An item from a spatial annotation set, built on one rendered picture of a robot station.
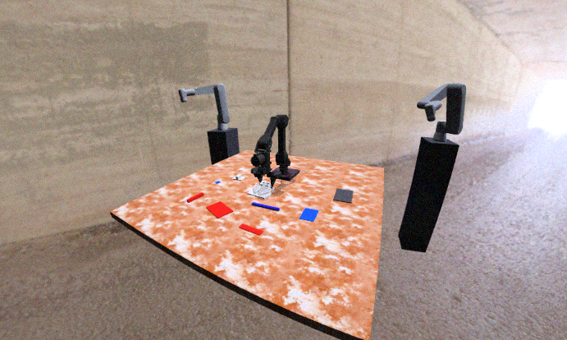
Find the red flat bar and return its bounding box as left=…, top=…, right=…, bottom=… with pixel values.
left=239, top=224, right=263, bottom=235

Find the red flat square plate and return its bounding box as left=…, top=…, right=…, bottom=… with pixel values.
left=206, top=201, right=233, bottom=218

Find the blue flat square plate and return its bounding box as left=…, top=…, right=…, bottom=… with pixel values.
left=300, top=208, right=318, bottom=222

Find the red cylinder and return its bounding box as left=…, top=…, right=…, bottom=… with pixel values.
left=187, top=192, right=203, bottom=203

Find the blue flat bar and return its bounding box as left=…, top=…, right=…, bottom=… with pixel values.
left=251, top=203, right=280, bottom=212

